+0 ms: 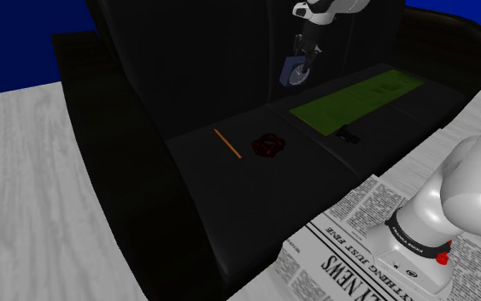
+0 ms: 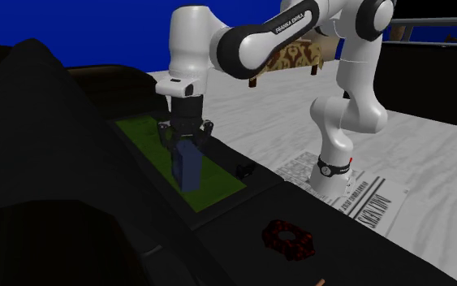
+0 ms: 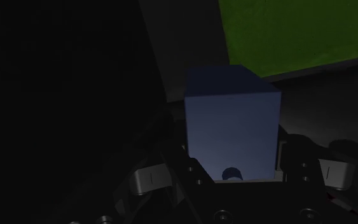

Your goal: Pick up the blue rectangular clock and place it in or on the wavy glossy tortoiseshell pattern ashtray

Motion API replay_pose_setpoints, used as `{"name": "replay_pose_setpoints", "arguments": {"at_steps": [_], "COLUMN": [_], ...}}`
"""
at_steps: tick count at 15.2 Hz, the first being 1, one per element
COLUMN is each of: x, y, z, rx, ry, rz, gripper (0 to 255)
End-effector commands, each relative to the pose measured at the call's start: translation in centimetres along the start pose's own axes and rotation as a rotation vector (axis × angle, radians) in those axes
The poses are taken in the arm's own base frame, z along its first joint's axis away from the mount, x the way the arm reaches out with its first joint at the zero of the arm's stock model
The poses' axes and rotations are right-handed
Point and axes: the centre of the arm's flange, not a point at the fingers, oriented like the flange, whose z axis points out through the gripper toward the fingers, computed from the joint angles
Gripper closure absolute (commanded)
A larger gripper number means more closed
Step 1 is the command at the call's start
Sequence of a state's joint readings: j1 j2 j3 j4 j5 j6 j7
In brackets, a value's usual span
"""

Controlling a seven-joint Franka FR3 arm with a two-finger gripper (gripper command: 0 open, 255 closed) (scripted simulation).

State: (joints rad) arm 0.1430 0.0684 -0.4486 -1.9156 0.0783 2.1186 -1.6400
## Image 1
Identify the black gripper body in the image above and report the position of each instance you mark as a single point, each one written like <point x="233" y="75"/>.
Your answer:
<point x="311" y="33"/>

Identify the black leather sofa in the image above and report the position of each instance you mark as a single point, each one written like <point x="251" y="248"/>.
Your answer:
<point x="244" y="200"/>

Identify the blue box with round face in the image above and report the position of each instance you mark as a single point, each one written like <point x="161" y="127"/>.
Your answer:
<point x="289" y="73"/>

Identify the green flat sheet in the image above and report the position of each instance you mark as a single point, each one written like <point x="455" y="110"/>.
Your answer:
<point x="348" y="102"/>

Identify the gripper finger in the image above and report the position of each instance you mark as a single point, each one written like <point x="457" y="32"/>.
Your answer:
<point x="311" y="58"/>
<point x="298" y="46"/>

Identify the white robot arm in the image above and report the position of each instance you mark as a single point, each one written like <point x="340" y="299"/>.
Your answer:
<point x="431" y="216"/>

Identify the small black object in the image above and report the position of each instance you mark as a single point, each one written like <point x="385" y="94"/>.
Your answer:
<point x="346" y="134"/>

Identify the orange pencil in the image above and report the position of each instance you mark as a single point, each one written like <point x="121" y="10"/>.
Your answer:
<point x="227" y="144"/>

